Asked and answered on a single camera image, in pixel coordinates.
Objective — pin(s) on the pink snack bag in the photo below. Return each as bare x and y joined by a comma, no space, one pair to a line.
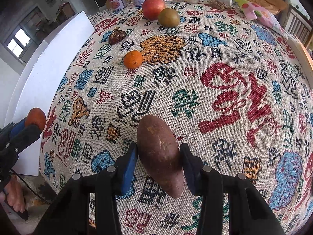
264,14

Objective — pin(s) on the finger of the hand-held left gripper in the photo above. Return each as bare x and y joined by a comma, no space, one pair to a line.
24,138
17,126

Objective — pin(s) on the printed woven tablecloth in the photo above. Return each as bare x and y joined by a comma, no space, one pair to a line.
220,151

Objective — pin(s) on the small window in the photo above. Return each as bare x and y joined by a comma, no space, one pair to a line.
19,36

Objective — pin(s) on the brown dried snack pile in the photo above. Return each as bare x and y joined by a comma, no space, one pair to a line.
217,4

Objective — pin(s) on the small orange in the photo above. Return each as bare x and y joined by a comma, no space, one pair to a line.
133,59

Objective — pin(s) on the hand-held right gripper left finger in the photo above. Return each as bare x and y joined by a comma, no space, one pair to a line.
129,169

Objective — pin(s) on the green-brown round fruit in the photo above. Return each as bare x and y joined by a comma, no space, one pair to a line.
168,17

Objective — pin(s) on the dark wooden chair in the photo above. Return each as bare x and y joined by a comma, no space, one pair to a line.
300,27

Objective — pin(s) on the plump purple sweet potato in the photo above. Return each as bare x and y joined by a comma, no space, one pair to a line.
159,156

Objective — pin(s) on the white cardboard box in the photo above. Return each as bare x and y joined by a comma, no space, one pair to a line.
49,61

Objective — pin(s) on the person's left hand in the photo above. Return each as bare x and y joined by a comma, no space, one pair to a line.
13,193

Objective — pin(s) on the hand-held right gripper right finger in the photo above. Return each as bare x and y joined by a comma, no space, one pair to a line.
189,171

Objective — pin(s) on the red apple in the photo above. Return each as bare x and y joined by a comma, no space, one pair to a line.
153,8

